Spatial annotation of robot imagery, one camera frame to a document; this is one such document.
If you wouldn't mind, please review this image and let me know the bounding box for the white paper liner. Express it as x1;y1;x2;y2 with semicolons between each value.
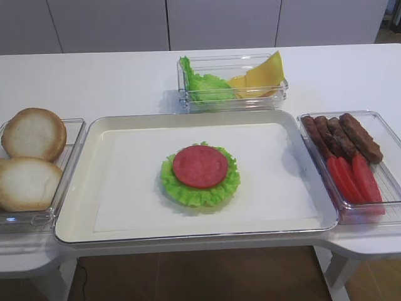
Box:
94;123;325;237

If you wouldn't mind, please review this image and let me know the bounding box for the clear lettuce cheese container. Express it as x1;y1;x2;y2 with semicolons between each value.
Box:
177;53;288;113

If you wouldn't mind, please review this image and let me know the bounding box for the flat yellow cheese slice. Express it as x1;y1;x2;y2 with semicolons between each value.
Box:
227;75;281;98

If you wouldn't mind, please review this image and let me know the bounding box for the right red tomato slice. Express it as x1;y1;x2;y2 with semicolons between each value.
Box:
352;154;382;203

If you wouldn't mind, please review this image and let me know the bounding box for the left red tomato slice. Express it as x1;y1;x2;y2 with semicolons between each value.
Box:
326;157;354;204

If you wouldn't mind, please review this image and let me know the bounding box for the upper bun half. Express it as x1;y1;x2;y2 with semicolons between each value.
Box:
1;108;67;162

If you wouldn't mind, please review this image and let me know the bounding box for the black floor cable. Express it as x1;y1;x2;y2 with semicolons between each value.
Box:
77;256;88;301

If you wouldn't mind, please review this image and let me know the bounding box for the white serving tray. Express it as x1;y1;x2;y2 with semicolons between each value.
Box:
55;110;338;244

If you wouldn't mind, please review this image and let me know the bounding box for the clear bun container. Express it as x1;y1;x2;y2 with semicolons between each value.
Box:
1;119;86;234

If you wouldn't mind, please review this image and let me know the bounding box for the upright yellow cheese slice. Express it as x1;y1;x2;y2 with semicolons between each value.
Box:
245;51;284;88

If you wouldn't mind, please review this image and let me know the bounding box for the front bun half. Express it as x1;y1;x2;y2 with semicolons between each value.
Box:
1;157;63;211

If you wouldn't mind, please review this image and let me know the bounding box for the middle red tomato slice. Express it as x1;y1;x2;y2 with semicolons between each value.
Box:
336;157;364;204

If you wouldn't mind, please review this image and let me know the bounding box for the bun half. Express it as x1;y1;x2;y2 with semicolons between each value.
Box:
1;157;63;211
1;108;67;162

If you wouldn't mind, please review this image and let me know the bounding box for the green lettuce leaf on tray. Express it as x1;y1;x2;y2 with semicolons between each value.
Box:
160;141;241;207

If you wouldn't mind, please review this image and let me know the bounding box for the clear patty tomato container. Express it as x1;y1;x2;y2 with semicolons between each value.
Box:
298;111;400;224

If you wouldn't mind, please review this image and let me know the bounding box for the red tomato slice on tray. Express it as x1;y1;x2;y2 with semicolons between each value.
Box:
172;145;228;189

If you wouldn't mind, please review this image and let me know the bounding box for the green lettuce in container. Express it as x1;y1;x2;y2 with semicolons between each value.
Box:
179;56;236;102

